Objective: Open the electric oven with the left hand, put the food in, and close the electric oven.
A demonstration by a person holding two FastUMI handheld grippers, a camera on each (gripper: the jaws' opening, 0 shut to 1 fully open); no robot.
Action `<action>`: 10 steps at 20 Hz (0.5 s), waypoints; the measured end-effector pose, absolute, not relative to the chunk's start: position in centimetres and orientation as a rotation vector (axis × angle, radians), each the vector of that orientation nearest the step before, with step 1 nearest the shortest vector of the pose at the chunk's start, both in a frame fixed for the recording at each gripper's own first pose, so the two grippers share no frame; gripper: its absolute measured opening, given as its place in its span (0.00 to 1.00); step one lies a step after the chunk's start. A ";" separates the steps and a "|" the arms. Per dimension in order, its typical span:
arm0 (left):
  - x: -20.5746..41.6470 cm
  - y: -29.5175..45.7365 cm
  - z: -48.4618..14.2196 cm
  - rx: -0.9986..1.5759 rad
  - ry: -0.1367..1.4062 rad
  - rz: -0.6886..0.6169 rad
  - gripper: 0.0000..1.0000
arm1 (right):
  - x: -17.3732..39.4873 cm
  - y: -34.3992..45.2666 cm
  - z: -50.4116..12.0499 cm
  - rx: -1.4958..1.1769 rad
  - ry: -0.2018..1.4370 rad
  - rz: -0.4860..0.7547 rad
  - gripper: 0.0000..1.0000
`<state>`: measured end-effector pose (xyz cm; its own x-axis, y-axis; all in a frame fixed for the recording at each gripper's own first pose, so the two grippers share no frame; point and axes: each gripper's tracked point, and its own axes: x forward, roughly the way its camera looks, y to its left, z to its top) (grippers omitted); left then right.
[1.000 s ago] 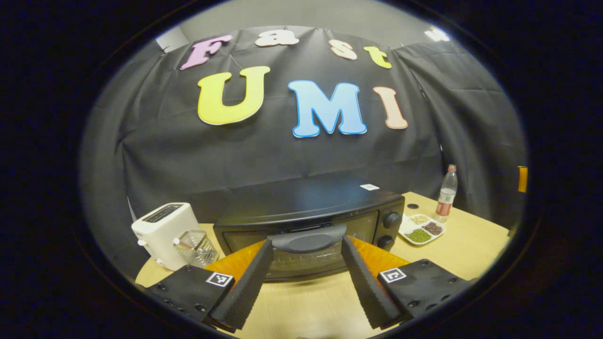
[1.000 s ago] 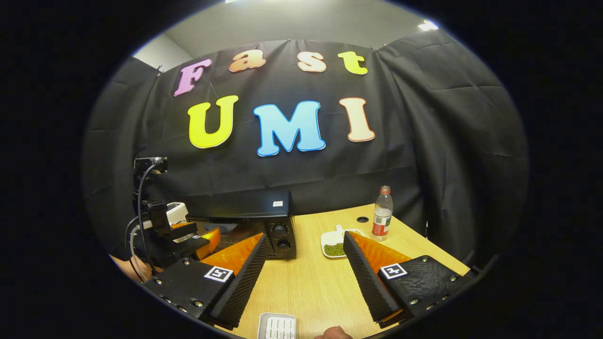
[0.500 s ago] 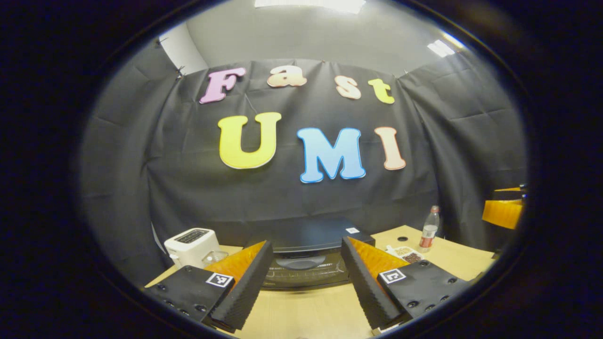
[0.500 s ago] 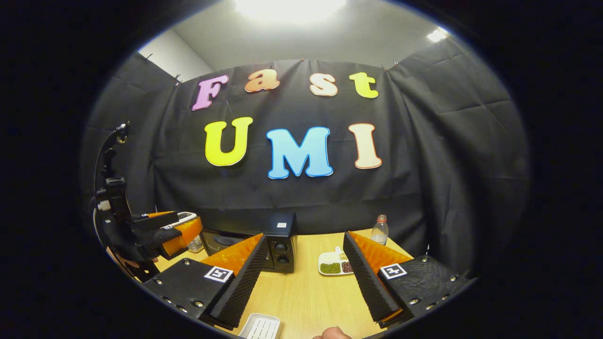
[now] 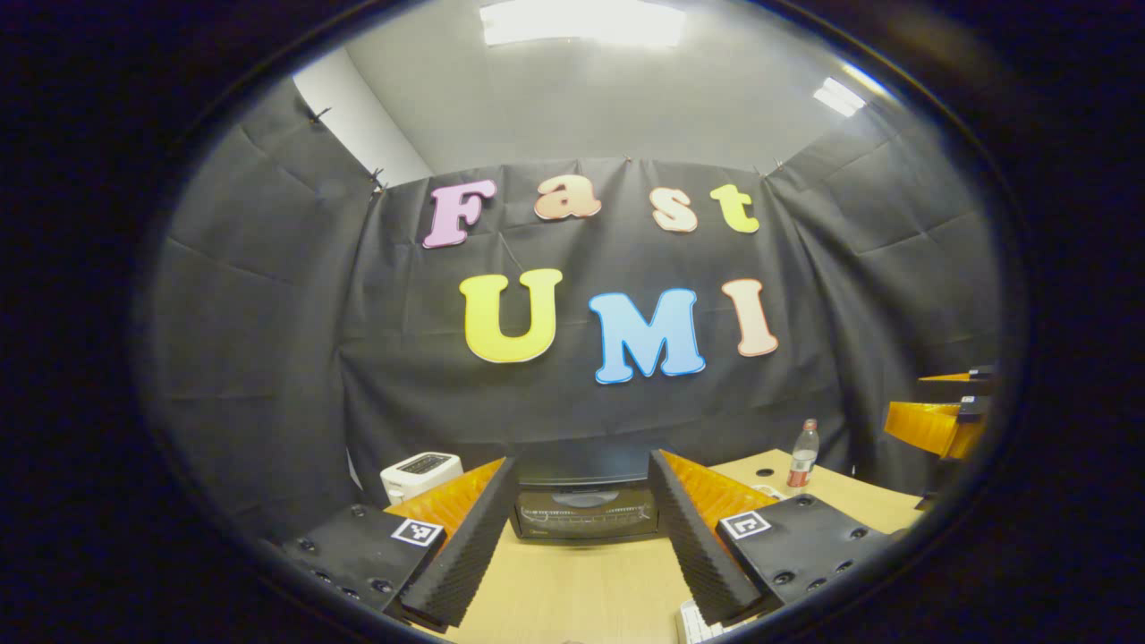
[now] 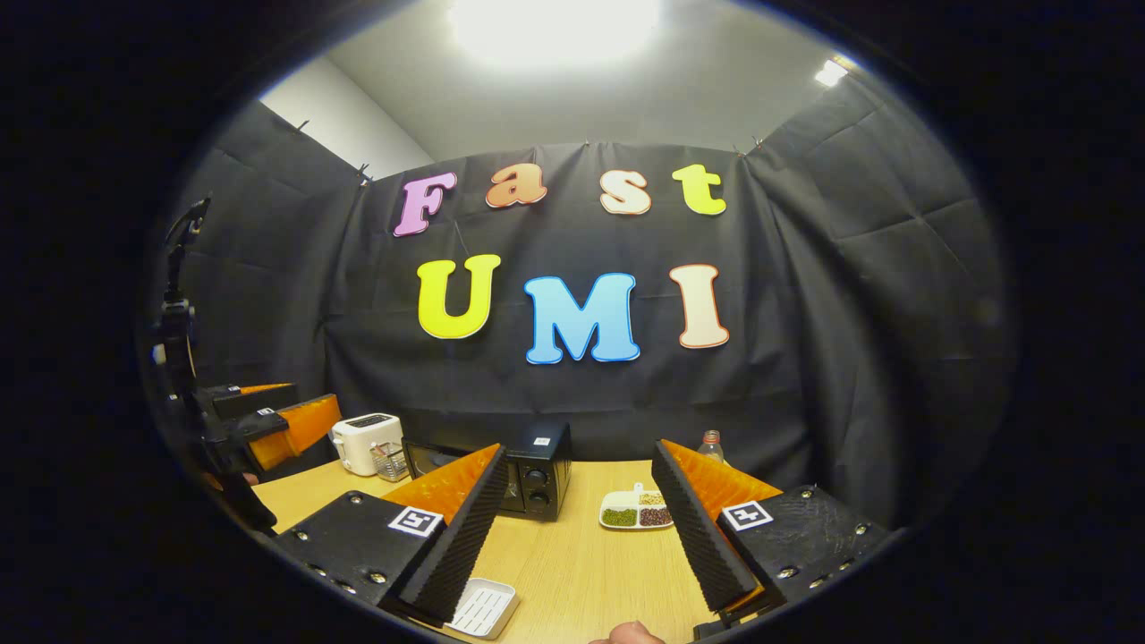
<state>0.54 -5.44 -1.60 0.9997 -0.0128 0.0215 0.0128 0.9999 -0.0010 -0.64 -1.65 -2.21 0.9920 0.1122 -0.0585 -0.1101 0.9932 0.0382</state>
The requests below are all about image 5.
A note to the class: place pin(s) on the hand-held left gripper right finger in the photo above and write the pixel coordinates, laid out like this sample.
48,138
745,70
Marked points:
693,546

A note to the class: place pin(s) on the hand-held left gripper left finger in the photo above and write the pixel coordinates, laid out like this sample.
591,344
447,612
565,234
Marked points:
474,546

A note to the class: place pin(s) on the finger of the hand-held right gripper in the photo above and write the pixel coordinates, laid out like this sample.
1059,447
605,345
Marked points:
921,425
953,385

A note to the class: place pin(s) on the black electric oven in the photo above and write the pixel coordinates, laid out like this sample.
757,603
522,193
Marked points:
581,523

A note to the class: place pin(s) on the white keyboard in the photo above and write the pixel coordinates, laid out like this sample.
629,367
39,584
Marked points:
693,623

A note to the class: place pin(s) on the white divided plate of beans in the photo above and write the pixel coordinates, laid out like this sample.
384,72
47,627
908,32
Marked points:
767,491

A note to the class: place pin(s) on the white toaster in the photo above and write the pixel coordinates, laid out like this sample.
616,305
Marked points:
416,474

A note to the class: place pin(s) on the clear red label plastic bottle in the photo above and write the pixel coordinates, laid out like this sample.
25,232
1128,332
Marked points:
802,461

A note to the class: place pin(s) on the black backdrop cloth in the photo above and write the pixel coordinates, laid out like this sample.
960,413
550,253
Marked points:
358,268

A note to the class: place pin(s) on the small ceiling light panel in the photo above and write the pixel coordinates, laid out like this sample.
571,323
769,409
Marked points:
839,97

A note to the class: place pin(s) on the large ceiling light panel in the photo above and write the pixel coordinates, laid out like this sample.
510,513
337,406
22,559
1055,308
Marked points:
581,22

